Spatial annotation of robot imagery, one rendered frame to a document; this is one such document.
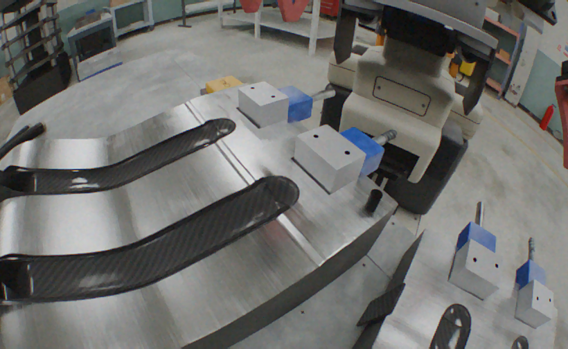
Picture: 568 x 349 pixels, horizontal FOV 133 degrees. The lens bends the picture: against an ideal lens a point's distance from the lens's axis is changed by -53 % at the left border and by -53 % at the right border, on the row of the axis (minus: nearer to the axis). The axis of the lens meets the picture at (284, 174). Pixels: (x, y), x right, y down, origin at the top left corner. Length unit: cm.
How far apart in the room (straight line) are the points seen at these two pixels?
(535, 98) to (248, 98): 539
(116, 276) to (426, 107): 55
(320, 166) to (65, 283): 22
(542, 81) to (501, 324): 528
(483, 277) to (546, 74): 529
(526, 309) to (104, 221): 40
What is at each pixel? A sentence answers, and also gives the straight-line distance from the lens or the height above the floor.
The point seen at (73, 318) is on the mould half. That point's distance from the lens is 19.
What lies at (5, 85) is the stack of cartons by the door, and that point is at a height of 35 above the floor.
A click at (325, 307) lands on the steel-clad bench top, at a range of 26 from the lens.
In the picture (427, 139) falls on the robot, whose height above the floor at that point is 79.
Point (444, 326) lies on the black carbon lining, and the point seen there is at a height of 85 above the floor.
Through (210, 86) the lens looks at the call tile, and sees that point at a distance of 50.
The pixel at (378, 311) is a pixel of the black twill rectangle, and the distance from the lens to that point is 23.
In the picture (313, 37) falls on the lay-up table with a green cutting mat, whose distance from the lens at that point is 331.
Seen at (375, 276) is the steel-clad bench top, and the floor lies 80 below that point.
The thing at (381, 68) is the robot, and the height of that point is 89.
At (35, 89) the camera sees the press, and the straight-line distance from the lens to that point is 420.
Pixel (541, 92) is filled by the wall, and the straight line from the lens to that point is 549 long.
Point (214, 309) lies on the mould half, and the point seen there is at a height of 88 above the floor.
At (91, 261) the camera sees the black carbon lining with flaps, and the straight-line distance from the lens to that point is 21.
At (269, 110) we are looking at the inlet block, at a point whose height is 91.
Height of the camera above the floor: 105
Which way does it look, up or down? 45 degrees down
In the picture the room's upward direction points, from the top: 4 degrees clockwise
